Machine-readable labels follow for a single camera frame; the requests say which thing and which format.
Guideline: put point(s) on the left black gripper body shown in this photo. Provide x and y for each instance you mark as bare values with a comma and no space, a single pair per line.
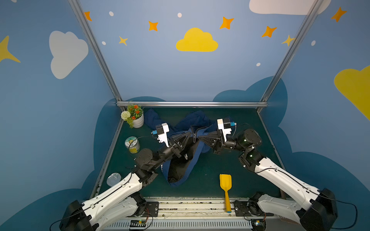
177,145

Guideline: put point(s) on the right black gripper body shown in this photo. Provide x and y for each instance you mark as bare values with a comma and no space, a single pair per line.
216,141

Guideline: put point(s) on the navy blue zip jacket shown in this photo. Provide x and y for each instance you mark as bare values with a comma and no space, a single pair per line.
175,170

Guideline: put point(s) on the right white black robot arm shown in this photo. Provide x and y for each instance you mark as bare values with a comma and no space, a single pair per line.
313,209

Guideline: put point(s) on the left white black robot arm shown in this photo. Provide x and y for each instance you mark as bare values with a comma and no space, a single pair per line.
124,199

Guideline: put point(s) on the yellow plastic toy shovel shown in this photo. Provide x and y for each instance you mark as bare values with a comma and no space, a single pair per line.
226,185

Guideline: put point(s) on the white pot with flowers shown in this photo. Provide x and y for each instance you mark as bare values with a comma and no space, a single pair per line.
133,116

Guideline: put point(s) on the left small circuit board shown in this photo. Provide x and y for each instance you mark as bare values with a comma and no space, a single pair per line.
137,225

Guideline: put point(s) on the small circuit board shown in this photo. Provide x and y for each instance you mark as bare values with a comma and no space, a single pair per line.
137,225
258,225

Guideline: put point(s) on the right small circuit board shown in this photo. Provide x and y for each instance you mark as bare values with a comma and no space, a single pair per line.
258,225

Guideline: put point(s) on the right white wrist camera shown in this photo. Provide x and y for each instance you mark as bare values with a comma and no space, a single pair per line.
225,127

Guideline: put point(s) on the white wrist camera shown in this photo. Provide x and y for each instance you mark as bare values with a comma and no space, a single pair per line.
161,132
225,127

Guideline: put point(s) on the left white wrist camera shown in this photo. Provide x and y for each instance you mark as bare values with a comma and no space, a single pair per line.
161,132

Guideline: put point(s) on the aluminium frame rail back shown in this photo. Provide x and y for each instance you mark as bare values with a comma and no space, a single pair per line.
194,104

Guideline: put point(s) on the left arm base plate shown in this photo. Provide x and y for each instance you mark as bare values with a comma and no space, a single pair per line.
147,209

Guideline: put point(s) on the front aluminium rail bench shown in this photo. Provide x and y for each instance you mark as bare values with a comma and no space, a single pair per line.
186,208

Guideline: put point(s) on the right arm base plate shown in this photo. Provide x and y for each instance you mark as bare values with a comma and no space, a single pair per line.
245,208

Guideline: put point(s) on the aluminium frame post right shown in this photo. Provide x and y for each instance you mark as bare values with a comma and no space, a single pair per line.
304,28

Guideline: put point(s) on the aluminium frame post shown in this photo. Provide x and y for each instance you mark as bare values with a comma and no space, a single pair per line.
304,28
79,13

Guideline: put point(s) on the aluminium frame post left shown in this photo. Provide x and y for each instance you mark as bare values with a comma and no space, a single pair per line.
79,13

